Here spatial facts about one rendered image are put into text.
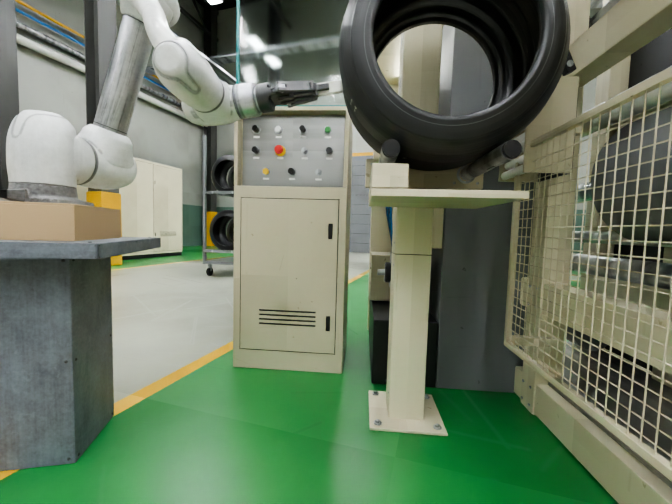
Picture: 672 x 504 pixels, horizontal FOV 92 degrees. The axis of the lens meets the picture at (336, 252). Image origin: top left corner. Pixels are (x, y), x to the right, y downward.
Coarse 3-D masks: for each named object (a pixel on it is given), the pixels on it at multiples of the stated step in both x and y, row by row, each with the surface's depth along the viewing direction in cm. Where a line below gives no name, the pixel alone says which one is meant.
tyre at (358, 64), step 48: (384, 0) 95; (432, 0) 99; (480, 0) 96; (528, 0) 85; (384, 48) 104; (528, 48) 93; (384, 96) 77; (528, 96) 75; (432, 144) 79; (480, 144) 79
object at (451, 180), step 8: (368, 160) 112; (376, 160) 112; (368, 168) 112; (456, 168) 110; (368, 176) 113; (416, 176) 111; (424, 176) 111; (432, 176) 111; (440, 176) 111; (448, 176) 110; (456, 176) 110; (480, 176) 109; (368, 184) 113; (408, 184) 112; (416, 184) 111; (424, 184) 111; (432, 184) 111; (440, 184) 111; (448, 184) 110; (456, 184) 110; (464, 184) 110; (472, 184) 110; (480, 184) 110
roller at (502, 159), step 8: (504, 144) 76; (512, 144) 75; (520, 144) 76; (496, 152) 79; (504, 152) 76; (512, 152) 76; (520, 152) 76; (480, 160) 90; (488, 160) 85; (496, 160) 81; (504, 160) 78; (464, 168) 105; (472, 168) 97; (480, 168) 92; (488, 168) 88; (464, 176) 106; (472, 176) 101
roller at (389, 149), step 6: (384, 144) 78; (390, 144) 78; (396, 144) 78; (384, 150) 78; (390, 150) 78; (396, 150) 78; (384, 156) 79; (390, 156) 78; (396, 156) 79; (378, 162) 95; (384, 162) 85; (390, 162) 84
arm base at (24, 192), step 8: (16, 184) 91; (24, 184) 91; (32, 184) 91; (40, 184) 92; (0, 192) 86; (8, 192) 86; (16, 192) 88; (24, 192) 90; (32, 192) 91; (40, 192) 92; (48, 192) 93; (56, 192) 95; (64, 192) 97; (72, 192) 99; (0, 200) 90; (8, 200) 90; (16, 200) 89; (24, 200) 90; (32, 200) 90; (40, 200) 90; (48, 200) 90; (56, 200) 92; (64, 200) 96; (72, 200) 99; (80, 200) 103
